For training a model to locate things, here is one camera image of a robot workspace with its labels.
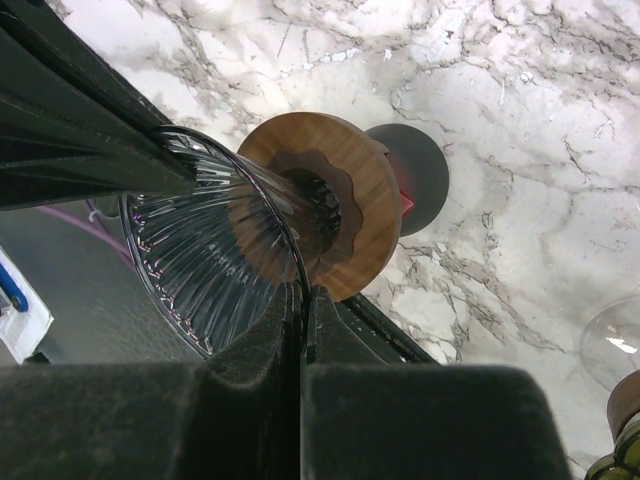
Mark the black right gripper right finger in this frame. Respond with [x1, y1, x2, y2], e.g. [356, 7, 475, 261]
[301, 287, 571, 479]

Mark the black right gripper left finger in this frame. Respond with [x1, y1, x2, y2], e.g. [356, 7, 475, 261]
[1, 284, 302, 479]

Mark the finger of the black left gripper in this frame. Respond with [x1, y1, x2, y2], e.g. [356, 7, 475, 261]
[1, 33, 195, 209]
[1, 1, 168, 151]

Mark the grey ribbed glass dripper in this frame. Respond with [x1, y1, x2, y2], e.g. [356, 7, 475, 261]
[119, 125, 341, 358]

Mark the round wooden dripper base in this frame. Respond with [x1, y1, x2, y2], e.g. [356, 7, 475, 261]
[238, 112, 402, 301]

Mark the green glass dripper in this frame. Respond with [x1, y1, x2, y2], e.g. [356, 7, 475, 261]
[584, 436, 639, 480]

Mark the blue stapler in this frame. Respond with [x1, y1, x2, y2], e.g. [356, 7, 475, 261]
[0, 265, 29, 313]

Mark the black front table rail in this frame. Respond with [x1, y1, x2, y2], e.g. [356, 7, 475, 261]
[334, 294, 439, 365]

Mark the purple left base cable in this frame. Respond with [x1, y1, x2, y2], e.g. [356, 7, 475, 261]
[39, 197, 136, 271]

